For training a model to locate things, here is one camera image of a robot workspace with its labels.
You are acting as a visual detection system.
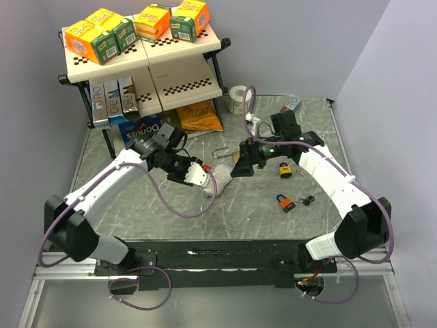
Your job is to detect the orange sponge box open window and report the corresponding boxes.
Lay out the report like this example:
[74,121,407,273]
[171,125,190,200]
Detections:
[133,3,171,42]

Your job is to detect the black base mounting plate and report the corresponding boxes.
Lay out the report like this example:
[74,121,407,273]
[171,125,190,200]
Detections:
[94,239,337,290]

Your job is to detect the yellow green sponge box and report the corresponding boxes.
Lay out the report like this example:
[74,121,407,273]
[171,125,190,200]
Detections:
[85,8,138,52]

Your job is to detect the white two-tier shelf rack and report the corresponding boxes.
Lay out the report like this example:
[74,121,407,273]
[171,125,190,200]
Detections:
[57,15,231,160]

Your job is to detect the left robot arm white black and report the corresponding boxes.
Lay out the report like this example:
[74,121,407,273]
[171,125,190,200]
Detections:
[44,123,210,275]

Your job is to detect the dark RO box right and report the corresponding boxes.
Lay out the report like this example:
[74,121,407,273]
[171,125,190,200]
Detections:
[117,75,140,120]

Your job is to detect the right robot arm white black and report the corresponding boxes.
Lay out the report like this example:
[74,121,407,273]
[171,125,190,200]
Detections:
[231,111,394,272]

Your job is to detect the large brass padlock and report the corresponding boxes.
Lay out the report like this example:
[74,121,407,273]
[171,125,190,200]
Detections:
[212,147,240,163]

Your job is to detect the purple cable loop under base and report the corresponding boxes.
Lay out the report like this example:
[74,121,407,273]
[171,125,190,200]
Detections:
[108,266,172,312]

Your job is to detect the orange black padlock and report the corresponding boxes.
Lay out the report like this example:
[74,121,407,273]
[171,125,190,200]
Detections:
[277,194,296,213]

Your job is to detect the blue Doritos chip bag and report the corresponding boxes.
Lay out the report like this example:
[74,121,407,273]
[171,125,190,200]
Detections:
[118,114,162,145]

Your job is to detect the toilet paper roll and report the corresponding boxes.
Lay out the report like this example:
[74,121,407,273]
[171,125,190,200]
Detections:
[228,85,252,115]

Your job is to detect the silver RO box left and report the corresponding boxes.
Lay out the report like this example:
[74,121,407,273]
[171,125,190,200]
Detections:
[89,84,111,129]

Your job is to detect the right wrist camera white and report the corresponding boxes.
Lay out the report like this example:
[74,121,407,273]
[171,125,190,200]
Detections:
[245,113,261,138]

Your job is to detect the yellow padlock silver keys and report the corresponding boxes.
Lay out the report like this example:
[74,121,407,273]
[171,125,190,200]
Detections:
[294,169,307,176]

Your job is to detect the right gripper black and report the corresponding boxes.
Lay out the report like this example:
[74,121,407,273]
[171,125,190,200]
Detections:
[230,132,285,177]

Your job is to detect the orange green sponge box right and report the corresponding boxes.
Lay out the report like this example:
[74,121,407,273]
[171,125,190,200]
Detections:
[170,1,210,43]

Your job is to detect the key ring with keys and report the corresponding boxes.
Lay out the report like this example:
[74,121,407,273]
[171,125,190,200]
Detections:
[296,193,317,207]

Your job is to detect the silver glitter sponge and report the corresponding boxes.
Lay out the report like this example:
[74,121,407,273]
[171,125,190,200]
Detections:
[203,163,233,197]

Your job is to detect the teal RO box on table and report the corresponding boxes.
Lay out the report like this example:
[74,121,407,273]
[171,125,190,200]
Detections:
[280,96,302,112]

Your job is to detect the orange sponge box front left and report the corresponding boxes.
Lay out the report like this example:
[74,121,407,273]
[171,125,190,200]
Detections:
[64,20,120,65]

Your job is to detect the blue RO box middle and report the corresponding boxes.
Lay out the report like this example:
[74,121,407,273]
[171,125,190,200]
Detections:
[104,79,126,126]

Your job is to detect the yellow honey dijon chip bag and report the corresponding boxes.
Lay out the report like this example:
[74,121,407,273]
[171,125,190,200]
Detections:
[176,100,223,131]

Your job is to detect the brown chip bag middle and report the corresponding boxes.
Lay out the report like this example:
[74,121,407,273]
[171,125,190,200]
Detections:
[157,109,183,130]

